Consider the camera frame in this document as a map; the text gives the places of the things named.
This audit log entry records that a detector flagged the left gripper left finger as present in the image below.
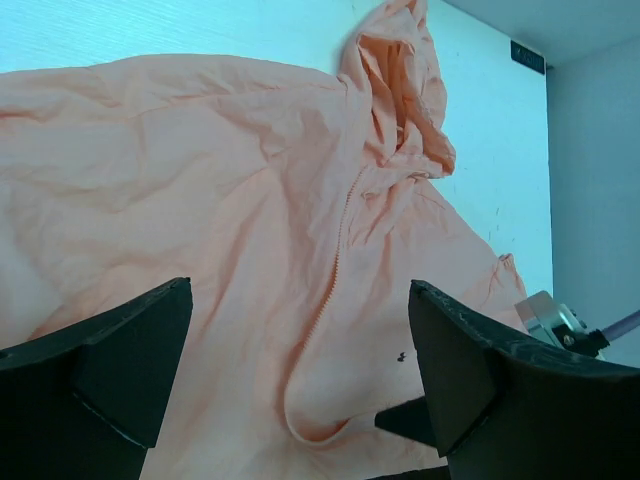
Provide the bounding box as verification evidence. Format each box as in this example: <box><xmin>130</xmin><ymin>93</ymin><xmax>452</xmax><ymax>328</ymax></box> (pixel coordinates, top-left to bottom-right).
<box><xmin>1</xmin><ymin>278</ymin><xmax>193</xmax><ymax>480</ymax></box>

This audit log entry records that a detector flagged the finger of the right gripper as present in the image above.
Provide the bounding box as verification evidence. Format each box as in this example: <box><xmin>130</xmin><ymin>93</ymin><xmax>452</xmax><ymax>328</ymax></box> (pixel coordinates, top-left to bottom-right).
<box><xmin>374</xmin><ymin>397</ymin><xmax>436</xmax><ymax>445</ymax></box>

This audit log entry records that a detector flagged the salmon pink jacket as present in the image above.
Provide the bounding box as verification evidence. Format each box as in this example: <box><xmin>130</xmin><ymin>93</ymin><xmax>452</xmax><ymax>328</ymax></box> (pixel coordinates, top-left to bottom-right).
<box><xmin>1</xmin><ymin>1</ymin><xmax>526</xmax><ymax>479</ymax></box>

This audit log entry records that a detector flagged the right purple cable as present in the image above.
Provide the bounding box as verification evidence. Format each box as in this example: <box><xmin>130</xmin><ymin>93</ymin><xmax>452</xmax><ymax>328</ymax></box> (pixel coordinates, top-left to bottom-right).
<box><xmin>602</xmin><ymin>308</ymin><xmax>640</xmax><ymax>337</ymax></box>

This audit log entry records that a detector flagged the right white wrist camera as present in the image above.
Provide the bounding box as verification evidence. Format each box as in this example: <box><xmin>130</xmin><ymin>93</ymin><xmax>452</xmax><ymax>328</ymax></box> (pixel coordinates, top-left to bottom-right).
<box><xmin>515</xmin><ymin>290</ymin><xmax>610</xmax><ymax>361</ymax></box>

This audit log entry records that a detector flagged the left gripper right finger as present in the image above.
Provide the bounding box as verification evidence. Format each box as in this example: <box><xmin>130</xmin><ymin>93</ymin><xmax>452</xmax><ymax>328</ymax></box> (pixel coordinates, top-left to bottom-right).
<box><xmin>409</xmin><ymin>281</ymin><xmax>639</xmax><ymax>479</ymax></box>

